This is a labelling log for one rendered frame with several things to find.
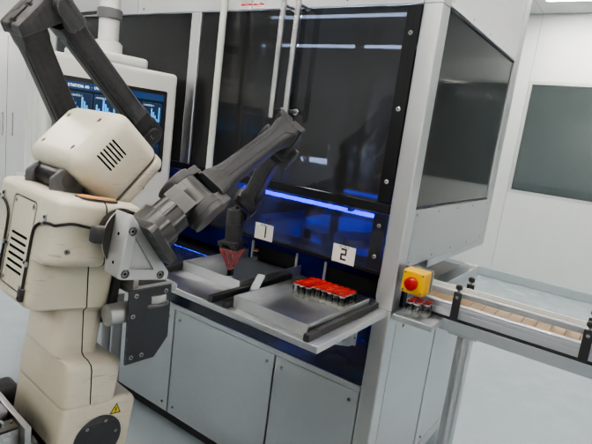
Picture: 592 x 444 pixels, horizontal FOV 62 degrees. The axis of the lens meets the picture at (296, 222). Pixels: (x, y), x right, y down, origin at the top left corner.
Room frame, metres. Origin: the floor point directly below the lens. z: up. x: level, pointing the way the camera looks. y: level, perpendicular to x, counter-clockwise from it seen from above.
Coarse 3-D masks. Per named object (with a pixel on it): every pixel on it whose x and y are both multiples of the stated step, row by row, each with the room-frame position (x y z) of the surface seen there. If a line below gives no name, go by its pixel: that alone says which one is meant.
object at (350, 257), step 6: (336, 246) 1.60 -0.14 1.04; (342, 246) 1.59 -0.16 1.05; (336, 252) 1.60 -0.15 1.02; (342, 252) 1.59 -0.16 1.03; (348, 252) 1.58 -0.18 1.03; (354, 252) 1.56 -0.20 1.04; (336, 258) 1.60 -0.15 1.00; (348, 258) 1.57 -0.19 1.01; (354, 258) 1.56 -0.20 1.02; (348, 264) 1.57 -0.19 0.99
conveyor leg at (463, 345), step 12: (456, 348) 1.50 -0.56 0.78; (468, 348) 1.48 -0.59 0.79; (456, 360) 1.49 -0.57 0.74; (468, 360) 1.49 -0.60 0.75; (456, 372) 1.49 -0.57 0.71; (456, 384) 1.48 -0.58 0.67; (456, 396) 1.48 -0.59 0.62; (444, 408) 1.50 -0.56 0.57; (456, 408) 1.49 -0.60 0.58; (444, 420) 1.49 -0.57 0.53; (456, 420) 1.49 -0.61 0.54; (444, 432) 1.49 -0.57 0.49
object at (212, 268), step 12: (192, 264) 1.61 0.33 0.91; (204, 264) 1.72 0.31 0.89; (216, 264) 1.75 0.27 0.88; (240, 264) 1.79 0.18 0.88; (252, 264) 1.81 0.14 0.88; (264, 264) 1.83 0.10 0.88; (204, 276) 1.58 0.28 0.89; (216, 276) 1.55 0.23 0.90; (240, 276) 1.65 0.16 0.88; (252, 276) 1.66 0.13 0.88; (276, 276) 1.65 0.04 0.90
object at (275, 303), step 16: (272, 288) 1.49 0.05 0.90; (288, 288) 1.57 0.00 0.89; (240, 304) 1.34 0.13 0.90; (256, 304) 1.30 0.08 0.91; (272, 304) 1.41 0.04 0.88; (288, 304) 1.43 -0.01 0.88; (304, 304) 1.45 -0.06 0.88; (320, 304) 1.47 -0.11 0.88; (272, 320) 1.27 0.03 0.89; (288, 320) 1.24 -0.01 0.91; (304, 320) 1.32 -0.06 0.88; (320, 320) 1.25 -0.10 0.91
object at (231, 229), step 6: (228, 228) 1.58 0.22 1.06; (234, 228) 1.58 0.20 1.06; (240, 228) 1.59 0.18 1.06; (228, 234) 1.58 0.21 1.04; (234, 234) 1.58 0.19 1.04; (240, 234) 1.59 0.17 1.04; (222, 240) 1.58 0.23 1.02; (228, 240) 1.58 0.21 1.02; (234, 240) 1.58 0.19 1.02; (240, 240) 1.60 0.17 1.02; (246, 240) 1.62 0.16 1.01; (234, 246) 1.55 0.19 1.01
